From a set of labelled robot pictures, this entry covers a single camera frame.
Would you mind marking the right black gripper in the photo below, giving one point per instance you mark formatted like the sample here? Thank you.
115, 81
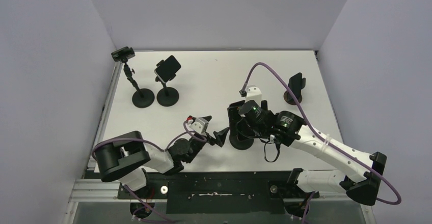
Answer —
233, 118

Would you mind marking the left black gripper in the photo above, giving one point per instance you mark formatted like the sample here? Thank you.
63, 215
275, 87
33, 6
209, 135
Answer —
220, 137

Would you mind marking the black round-base phone stand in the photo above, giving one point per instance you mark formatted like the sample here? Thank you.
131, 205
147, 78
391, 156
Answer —
240, 144

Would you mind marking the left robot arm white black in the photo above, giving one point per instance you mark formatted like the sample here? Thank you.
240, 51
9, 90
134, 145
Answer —
125, 158

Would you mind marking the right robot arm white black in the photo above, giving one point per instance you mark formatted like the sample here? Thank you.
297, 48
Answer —
355, 173

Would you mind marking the brown wooden round phone stand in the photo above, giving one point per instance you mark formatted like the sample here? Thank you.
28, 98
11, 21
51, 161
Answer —
288, 98

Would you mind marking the tall black tripod phone stand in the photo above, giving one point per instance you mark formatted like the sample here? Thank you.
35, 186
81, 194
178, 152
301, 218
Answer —
142, 98

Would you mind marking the dark blue-edged smartphone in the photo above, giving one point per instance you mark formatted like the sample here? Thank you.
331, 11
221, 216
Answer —
296, 84

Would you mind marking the black smartphone white edge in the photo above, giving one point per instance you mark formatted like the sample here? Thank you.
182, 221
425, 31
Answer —
166, 69

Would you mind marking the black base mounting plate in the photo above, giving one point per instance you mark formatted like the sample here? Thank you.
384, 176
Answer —
273, 192

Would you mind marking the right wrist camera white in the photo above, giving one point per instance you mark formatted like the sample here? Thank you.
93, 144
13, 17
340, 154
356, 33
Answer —
251, 93

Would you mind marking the aluminium frame rail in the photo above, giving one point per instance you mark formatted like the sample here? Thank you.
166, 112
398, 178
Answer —
88, 188

